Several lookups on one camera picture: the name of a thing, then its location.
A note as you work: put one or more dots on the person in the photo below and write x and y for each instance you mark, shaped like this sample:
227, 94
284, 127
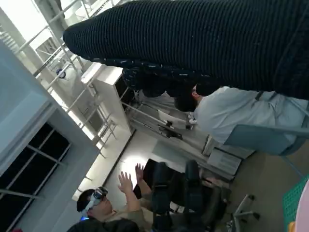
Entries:
229, 113
130, 210

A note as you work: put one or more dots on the metal frame desk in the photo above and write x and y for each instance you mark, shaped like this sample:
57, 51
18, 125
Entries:
149, 108

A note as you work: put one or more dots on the dark window with frame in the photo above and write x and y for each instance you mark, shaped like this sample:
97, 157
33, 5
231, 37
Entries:
48, 140

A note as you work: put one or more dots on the long braided toy bread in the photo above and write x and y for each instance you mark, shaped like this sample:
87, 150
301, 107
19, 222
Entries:
292, 228

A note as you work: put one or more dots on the white VR headset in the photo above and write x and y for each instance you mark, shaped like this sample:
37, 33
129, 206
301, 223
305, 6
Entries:
99, 193

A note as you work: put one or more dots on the pink bowl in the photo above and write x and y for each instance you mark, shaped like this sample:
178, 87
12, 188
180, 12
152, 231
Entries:
304, 212

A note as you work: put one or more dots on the black knitted gloved right hand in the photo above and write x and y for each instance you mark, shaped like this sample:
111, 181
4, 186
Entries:
193, 36

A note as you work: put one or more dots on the tall white cabinet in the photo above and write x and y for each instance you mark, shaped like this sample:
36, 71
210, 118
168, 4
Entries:
108, 82

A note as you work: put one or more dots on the small round blue device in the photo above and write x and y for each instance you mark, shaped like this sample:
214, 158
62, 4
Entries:
61, 73

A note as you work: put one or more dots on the small white grille unit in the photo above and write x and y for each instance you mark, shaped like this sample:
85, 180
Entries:
224, 160

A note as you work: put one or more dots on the green cutting mat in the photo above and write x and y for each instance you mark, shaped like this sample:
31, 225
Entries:
290, 200

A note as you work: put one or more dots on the grey blue chair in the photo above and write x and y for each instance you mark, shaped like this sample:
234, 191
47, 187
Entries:
260, 140

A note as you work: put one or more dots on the black padded jacket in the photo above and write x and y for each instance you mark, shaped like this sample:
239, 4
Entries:
108, 226

